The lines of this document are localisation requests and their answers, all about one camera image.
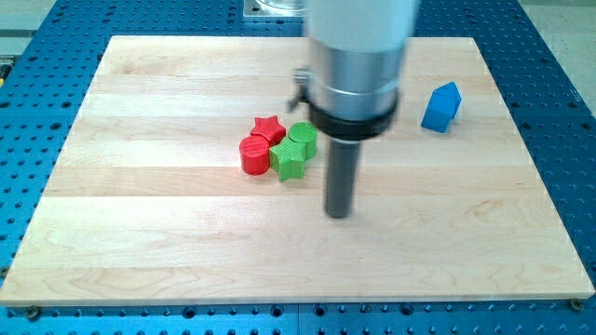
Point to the blue cube block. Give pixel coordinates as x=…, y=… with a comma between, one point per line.
x=439, y=113

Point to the red star block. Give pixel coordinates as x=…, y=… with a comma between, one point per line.
x=270, y=129

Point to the green star block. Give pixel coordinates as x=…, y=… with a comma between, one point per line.
x=288, y=159

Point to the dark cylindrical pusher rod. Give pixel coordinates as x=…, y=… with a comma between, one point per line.
x=343, y=158

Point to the red cylinder block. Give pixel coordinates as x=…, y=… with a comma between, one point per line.
x=254, y=155

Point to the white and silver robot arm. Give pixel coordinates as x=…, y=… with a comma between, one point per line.
x=351, y=80

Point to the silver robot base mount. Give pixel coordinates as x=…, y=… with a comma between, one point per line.
x=273, y=8

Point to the green cylinder block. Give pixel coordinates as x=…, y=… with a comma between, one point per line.
x=307, y=134

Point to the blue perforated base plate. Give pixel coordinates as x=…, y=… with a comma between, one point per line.
x=47, y=85

